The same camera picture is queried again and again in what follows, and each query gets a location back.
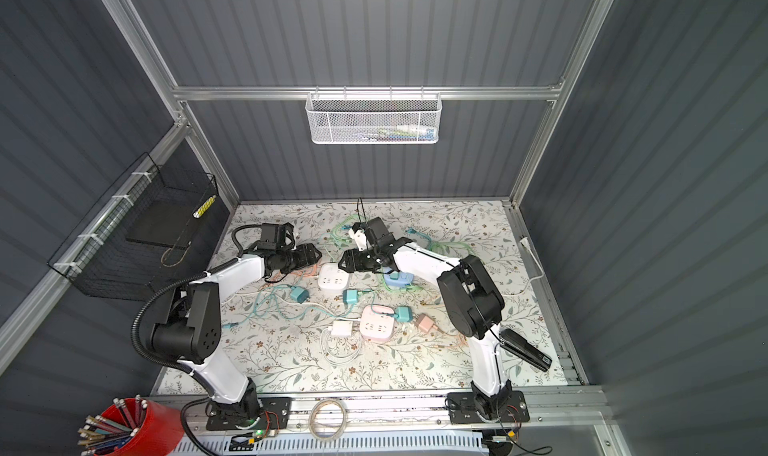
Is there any white wire mesh basket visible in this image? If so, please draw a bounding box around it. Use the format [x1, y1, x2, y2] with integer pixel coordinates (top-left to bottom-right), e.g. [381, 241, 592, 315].
[305, 92, 443, 145]

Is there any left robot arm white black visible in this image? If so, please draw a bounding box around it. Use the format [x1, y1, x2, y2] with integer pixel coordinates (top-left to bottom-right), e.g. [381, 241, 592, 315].
[130, 223, 322, 421]

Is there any clear tape roll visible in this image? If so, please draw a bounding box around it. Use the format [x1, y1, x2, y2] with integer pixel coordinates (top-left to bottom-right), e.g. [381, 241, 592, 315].
[308, 399, 349, 442]

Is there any red pencil cup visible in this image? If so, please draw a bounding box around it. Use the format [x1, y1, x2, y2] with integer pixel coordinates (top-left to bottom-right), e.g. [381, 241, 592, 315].
[78, 396, 184, 455]

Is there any pink power strip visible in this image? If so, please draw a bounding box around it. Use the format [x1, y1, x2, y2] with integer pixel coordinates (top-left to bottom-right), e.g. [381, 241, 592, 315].
[359, 305, 395, 343]

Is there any black wire mesh basket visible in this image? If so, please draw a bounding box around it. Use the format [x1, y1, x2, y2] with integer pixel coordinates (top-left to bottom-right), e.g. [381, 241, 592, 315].
[48, 154, 222, 301]

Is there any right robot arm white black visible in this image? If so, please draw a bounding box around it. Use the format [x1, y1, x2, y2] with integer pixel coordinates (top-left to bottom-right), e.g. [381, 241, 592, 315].
[338, 218, 512, 421]

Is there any pink charger plug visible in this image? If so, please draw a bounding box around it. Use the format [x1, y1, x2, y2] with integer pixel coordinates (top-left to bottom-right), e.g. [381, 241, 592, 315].
[415, 314, 437, 334]

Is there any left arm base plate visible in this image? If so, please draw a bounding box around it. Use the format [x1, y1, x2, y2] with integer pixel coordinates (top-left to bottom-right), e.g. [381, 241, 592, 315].
[205, 397, 293, 431]

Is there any teal charger plug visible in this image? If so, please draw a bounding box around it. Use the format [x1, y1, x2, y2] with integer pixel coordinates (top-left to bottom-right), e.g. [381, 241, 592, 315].
[289, 286, 309, 304]
[393, 306, 413, 323]
[342, 289, 359, 306]

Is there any blue power strip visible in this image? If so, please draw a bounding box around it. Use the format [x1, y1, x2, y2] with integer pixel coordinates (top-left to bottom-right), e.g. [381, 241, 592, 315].
[383, 271, 414, 289]

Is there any white charger plug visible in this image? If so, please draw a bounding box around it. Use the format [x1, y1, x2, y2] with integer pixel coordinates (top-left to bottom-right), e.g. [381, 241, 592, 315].
[330, 320, 354, 338]

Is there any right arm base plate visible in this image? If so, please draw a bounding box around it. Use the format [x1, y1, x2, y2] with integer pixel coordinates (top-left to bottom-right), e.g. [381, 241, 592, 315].
[444, 390, 530, 425]

